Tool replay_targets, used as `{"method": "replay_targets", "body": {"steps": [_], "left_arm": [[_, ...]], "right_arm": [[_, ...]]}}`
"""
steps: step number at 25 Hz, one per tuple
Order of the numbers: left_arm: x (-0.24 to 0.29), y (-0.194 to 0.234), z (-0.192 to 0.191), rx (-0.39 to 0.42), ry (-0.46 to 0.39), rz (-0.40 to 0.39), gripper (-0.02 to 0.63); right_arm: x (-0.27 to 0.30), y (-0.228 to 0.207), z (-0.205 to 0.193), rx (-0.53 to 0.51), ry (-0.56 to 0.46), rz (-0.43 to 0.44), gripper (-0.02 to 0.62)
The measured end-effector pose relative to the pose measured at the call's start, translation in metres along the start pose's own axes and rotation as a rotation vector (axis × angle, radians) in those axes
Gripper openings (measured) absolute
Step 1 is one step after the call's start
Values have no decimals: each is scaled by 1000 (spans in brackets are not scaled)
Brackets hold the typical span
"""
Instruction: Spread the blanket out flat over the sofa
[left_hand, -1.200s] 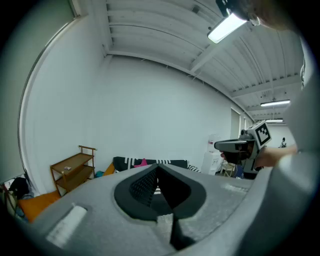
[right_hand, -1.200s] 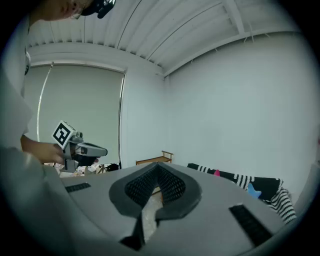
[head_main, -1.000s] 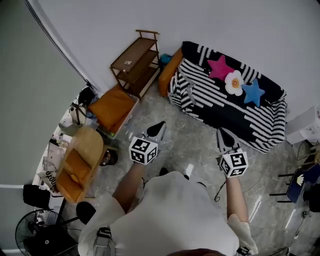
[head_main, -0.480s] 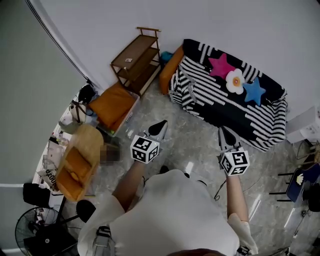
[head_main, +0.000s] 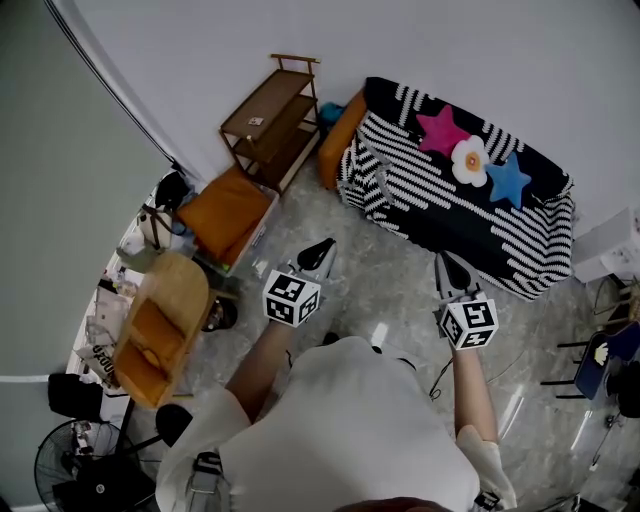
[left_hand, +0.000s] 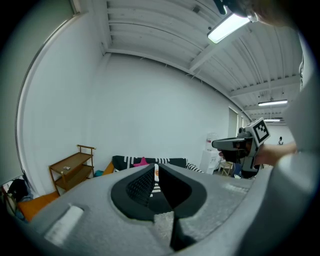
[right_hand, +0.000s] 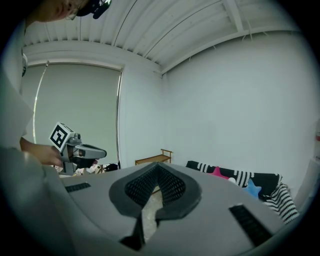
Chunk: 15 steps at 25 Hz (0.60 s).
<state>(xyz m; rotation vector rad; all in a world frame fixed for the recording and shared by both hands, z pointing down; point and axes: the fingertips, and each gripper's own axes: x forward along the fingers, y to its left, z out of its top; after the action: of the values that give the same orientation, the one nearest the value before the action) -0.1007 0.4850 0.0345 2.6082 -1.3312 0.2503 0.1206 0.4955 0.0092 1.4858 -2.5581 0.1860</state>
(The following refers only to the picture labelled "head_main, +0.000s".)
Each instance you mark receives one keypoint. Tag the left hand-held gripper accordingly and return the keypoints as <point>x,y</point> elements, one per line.
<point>292,297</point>

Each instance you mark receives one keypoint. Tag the person's right forearm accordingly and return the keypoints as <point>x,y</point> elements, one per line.
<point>472,395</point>

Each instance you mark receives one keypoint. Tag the white printed tote bag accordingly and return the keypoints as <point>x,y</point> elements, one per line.
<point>97,360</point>

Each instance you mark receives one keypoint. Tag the brown wooden shelf cart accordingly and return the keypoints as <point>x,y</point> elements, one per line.
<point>270,100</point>

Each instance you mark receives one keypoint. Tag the white cabinet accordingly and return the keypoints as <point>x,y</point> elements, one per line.
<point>600,245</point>

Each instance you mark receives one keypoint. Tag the small white card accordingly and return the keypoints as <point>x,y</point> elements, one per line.
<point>256,121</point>

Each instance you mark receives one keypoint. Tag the black round stand base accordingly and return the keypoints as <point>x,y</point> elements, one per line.
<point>173,425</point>

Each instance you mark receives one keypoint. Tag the wooden armchair with orange padding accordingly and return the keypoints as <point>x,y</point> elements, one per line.
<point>175,285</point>

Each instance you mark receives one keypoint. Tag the person's left forearm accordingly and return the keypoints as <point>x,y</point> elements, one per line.
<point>265,360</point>

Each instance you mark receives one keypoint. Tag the black fabric bag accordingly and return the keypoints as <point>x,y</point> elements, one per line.
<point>75,395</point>

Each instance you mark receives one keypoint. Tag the person's white shirt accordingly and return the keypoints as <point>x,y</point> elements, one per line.
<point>350,425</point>

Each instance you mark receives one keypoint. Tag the blue star pillow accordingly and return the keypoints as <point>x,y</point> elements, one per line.
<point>507,182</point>

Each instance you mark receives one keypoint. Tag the teal cloth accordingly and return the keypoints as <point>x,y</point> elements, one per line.
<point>330,114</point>

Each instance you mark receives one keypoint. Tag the pile of household clutter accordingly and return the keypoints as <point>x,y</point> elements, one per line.
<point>115,300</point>

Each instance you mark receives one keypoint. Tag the black round pot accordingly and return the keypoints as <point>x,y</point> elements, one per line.
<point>222,315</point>

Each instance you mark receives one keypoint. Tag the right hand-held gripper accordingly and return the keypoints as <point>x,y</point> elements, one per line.
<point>470,322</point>

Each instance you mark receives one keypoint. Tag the pink star pillow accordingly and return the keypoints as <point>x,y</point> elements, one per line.
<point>442,132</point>

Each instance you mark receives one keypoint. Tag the black white striped blanket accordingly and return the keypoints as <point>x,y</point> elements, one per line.
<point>450,220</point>

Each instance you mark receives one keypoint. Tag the white flower pillow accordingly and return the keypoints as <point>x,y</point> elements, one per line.
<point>470,161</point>

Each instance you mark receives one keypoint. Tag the blue chair with black legs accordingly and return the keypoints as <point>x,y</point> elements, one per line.
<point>595,370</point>

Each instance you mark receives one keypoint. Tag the black standing fan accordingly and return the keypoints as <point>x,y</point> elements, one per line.
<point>55,465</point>

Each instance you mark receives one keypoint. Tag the black round bag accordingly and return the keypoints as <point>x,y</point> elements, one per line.
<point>172,192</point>

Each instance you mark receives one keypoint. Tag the orange seat cushion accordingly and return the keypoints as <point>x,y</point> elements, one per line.
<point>225,210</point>

